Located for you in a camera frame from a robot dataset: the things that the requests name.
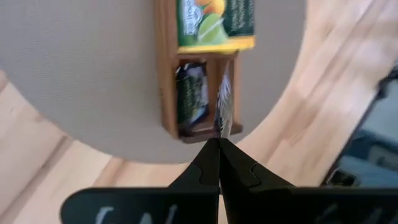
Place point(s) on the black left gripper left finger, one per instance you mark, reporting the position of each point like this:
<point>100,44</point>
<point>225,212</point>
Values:
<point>186,199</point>

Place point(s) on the wooden three-compartment tray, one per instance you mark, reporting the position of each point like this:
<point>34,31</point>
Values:
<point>164,93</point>

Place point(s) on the black aluminium table frame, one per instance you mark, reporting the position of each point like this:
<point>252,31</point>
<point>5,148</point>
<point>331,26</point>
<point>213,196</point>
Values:
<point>342,180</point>

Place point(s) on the green yellow tea bag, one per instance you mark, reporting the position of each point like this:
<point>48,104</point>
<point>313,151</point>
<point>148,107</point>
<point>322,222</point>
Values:
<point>214,25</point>

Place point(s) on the dark blue tea bag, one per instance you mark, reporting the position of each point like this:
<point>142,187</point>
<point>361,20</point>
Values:
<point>191,93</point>
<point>224,109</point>

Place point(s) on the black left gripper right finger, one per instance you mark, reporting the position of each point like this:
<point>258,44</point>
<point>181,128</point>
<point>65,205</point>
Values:
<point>264,202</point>

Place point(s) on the round grey mat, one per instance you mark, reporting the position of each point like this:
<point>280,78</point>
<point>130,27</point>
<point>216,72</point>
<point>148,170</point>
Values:
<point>77,77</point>

